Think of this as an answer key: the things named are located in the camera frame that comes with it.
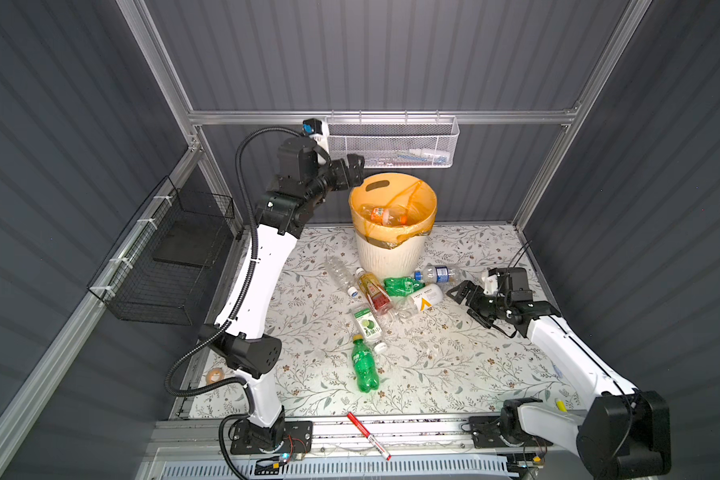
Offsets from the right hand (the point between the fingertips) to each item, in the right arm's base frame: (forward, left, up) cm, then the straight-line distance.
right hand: (461, 302), depth 84 cm
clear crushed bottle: (+15, +36, -7) cm, 40 cm away
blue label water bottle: (+15, +4, -8) cm, 18 cm away
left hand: (+16, +30, +37) cm, 50 cm away
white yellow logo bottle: (+5, +10, -7) cm, 13 cm away
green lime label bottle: (-3, +26, -8) cm, 28 cm away
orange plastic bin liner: (+36, +14, +12) cm, 40 cm away
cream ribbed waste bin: (+14, +21, 0) cm, 26 cm away
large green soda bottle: (-12, +28, -7) cm, 32 cm away
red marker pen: (-32, +26, -11) cm, 43 cm away
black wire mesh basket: (-1, +78, +17) cm, 80 cm away
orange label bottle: (+25, +22, +10) cm, 35 cm away
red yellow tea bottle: (+7, +24, -6) cm, 26 cm away
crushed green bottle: (+12, +15, -9) cm, 21 cm away
